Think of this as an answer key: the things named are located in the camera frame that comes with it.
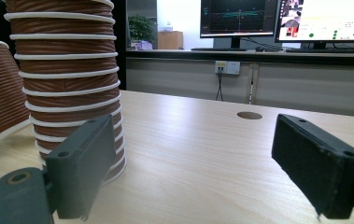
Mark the vertical partition strip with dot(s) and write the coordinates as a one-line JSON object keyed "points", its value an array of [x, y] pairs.
{"points": [[252, 84]]}

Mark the stack of brown paper cups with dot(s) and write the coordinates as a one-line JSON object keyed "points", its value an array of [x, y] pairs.
{"points": [[68, 65]]}

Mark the dark-screen computer monitor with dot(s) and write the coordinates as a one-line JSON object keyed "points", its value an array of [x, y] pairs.
{"points": [[238, 18]]}

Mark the white wall socket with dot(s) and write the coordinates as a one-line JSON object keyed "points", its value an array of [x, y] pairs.
{"points": [[227, 67]]}

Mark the bright-screen computer monitor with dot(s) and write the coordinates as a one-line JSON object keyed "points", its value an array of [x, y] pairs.
{"points": [[327, 21]]}

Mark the black keyboard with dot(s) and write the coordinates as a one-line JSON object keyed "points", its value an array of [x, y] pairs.
{"points": [[324, 50], [218, 49]]}

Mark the green potted plant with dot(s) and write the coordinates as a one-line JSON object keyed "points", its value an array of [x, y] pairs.
{"points": [[141, 29]]}

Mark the cardboard box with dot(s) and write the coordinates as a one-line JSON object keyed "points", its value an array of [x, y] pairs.
{"points": [[170, 39]]}

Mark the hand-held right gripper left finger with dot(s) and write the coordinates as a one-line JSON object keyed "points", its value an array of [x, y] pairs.
{"points": [[81, 165]]}

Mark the black desk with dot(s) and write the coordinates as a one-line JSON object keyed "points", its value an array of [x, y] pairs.
{"points": [[274, 57]]}

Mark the single brown ribbed paper cup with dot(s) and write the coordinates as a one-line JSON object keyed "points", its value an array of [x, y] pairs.
{"points": [[0, 93]]}

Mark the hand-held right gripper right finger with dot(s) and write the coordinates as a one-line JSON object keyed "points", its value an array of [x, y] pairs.
{"points": [[318, 168]]}

